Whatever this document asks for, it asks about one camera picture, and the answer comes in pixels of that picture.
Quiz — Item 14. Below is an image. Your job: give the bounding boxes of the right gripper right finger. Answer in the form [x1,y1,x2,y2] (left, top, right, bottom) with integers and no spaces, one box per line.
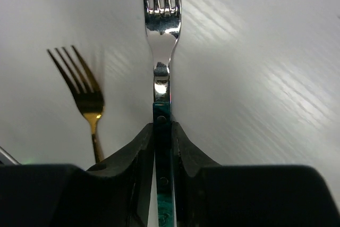
[172,122,339,226]

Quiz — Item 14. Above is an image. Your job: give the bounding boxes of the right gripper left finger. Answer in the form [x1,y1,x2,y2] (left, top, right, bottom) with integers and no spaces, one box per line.
[1,124,154,226]

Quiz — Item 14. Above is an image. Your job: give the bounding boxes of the gold fork dark green handle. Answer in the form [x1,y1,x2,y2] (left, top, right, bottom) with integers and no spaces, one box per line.
[47,45,105,163]

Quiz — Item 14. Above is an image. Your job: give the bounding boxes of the silver fork teal handle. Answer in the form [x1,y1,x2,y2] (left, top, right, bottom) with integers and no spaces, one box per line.
[143,0,182,226]

